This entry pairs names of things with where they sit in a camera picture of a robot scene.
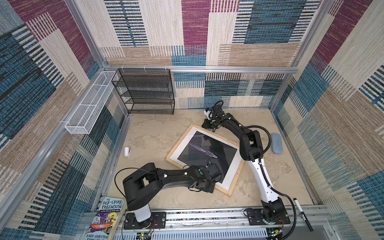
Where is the white photo mat board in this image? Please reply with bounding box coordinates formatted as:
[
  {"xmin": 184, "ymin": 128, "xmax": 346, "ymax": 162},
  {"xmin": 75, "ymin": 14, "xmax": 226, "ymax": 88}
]
[{"xmin": 168, "ymin": 126, "xmax": 243, "ymax": 192}]

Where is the light wooden picture frame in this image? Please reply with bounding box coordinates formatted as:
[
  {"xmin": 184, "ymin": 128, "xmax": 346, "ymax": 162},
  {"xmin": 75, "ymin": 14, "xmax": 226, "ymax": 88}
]
[{"xmin": 164, "ymin": 123, "xmax": 245, "ymax": 197}]

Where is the dark photo print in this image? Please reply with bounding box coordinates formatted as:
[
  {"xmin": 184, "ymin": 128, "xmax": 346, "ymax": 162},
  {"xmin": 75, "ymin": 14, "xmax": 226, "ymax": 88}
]
[{"xmin": 177, "ymin": 131, "xmax": 237, "ymax": 183}]

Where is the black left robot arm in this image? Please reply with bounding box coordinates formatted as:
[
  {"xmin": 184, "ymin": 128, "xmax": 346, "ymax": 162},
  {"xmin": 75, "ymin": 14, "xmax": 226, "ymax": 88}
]
[{"xmin": 114, "ymin": 162, "xmax": 224, "ymax": 230}]

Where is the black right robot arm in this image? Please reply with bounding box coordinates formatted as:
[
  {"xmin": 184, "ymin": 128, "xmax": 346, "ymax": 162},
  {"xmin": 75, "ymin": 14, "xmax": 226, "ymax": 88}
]
[{"xmin": 202, "ymin": 100, "xmax": 297, "ymax": 227}]

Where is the grey blue oval case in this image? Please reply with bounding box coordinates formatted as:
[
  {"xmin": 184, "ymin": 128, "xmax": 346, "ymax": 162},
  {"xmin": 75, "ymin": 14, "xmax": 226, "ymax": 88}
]
[{"xmin": 271, "ymin": 133, "xmax": 283, "ymax": 155}]

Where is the small white plastic device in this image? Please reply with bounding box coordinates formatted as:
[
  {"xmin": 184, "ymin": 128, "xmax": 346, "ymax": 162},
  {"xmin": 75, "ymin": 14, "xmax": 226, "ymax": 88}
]
[{"xmin": 124, "ymin": 147, "xmax": 131, "ymax": 158}]

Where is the black marker pen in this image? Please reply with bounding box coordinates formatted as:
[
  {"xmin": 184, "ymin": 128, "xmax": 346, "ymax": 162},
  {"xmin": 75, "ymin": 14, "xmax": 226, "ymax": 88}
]
[{"xmin": 294, "ymin": 198, "xmax": 314, "ymax": 232}]

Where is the colourful treehouse book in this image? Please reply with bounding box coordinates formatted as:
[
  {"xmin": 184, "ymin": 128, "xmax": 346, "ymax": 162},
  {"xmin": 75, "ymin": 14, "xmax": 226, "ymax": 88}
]
[{"xmin": 83, "ymin": 197, "xmax": 126, "ymax": 240}]

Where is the black wire shelf rack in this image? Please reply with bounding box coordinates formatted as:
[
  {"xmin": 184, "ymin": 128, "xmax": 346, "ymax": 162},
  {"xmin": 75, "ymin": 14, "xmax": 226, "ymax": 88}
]
[{"xmin": 112, "ymin": 68, "xmax": 175, "ymax": 115}]

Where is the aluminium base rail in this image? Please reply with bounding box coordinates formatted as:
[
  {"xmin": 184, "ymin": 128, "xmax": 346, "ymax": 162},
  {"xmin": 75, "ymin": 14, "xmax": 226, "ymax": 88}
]
[{"xmin": 114, "ymin": 205, "xmax": 340, "ymax": 240}]

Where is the white wire mesh basket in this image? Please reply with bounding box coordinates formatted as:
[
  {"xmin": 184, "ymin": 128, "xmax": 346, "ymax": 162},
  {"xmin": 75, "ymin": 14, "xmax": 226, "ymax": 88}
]
[{"xmin": 65, "ymin": 71, "xmax": 116, "ymax": 135}]

